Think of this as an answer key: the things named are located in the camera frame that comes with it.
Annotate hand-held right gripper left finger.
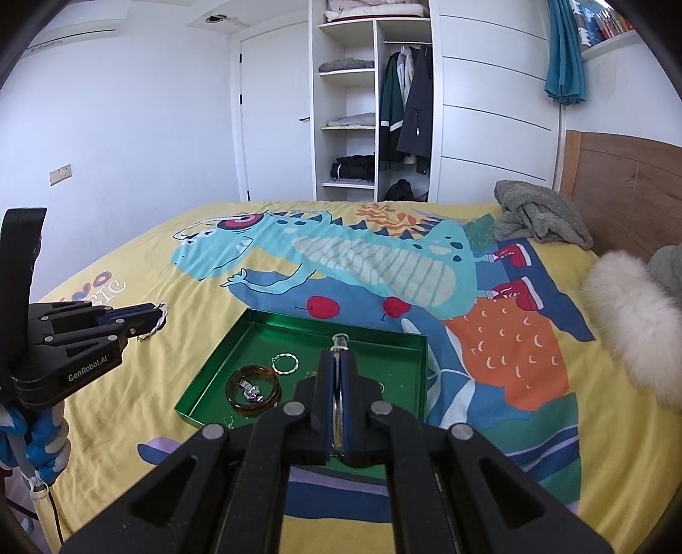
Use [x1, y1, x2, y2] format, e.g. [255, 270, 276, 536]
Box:
[61, 350, 338, 554]

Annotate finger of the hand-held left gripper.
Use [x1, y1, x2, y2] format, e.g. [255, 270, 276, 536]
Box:
[29, 303, 165, 327]
[45, 314, 161, 347]

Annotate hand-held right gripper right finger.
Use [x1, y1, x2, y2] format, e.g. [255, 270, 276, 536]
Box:
[344, 354, 611, 554]

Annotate green tray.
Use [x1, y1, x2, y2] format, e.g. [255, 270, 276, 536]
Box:
[174, 308, 430, 483]

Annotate silver bangle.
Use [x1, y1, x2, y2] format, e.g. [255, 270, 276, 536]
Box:
[329, 332, 353, 462]

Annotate amber bangle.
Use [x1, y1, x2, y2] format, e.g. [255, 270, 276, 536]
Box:
[226, 364, 282, 410]
[226, 367, 282, 414]

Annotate person's left hand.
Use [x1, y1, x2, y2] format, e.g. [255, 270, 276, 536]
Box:
[0, 403, 71, 487]

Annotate yellow dinosaur printed bedsheet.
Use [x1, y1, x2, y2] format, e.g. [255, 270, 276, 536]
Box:
[31, 199, 682, 554]

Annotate black bag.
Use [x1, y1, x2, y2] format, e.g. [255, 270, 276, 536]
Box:
[384, 178, 430, 204]

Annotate folded black clothes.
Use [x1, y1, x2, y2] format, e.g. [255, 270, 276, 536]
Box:
[329, 154, 377, 182]

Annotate grey fleece blanket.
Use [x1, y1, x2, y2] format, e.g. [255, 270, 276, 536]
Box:
[492, 179, 594, 251]

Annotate white air conditioner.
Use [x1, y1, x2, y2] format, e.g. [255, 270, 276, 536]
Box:
[23, 19, 117, 55]

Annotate white door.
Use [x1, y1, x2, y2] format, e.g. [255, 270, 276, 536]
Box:
[237, 23, 316, 202]

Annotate folded light clothes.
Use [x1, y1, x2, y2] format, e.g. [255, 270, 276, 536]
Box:
[325, 112, 376, 129]

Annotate white fur pillow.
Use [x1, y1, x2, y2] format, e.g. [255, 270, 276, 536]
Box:
[582, 245, 682, 409]

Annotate dark hanging jacket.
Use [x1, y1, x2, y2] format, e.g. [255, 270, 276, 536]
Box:
[395, 46, 434, 174]

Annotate green hanging jacket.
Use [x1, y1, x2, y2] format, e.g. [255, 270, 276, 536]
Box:
[379, 50, 406, 172]

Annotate white open wardrobe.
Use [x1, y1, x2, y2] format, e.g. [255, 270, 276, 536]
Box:
[308, 0, 441, 204]

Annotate folded grey clothes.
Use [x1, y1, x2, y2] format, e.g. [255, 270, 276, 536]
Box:
[318, 56, 376, 74]

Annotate white hanging jacket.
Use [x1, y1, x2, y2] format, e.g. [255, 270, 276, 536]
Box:
[399, 48, 417, 167]

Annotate grey-green down jacket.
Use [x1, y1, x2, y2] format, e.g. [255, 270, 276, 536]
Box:
[647, 244, 682, 300]

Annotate wooden headboard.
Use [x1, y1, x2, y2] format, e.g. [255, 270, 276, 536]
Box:
[553, 129, 682, 265]

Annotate white drawer cabinet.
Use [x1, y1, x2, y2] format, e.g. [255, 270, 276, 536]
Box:
[438, 0, 566, 204]

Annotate white folded bedding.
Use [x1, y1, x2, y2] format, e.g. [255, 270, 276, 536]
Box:
[324, 0, 430, 23]

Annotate teal curtain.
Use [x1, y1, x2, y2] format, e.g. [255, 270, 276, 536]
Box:
[543, 0, 589, 107]

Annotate row of books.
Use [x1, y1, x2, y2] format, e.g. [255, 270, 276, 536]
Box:
[569, 0, 635, 44]

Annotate black cable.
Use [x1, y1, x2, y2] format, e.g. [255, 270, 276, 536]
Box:
[47, 484, 64, 552]

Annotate white wall shelf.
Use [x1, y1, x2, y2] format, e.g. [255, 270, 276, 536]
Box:
[580, 29, 641, 63]

